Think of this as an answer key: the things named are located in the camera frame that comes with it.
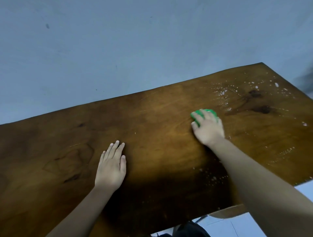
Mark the person's left hand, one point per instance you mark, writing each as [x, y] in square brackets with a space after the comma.
[111, 168]

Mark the wooden stool black metal legs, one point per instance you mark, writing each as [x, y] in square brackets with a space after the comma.
[228, 211]

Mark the brown wooden table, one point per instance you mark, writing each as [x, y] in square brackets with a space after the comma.
[159, 127]

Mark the green cloth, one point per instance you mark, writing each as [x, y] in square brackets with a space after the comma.
[212, 112]

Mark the person's left forearm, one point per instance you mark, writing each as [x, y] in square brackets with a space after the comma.
[83, 214]

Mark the person's right hand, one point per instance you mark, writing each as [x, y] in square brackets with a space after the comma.
[210, 131]

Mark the person's right forearm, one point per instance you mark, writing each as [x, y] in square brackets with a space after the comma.
[264, 195]

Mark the dark grey shorts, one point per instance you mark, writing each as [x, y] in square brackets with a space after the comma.
[192, 230]

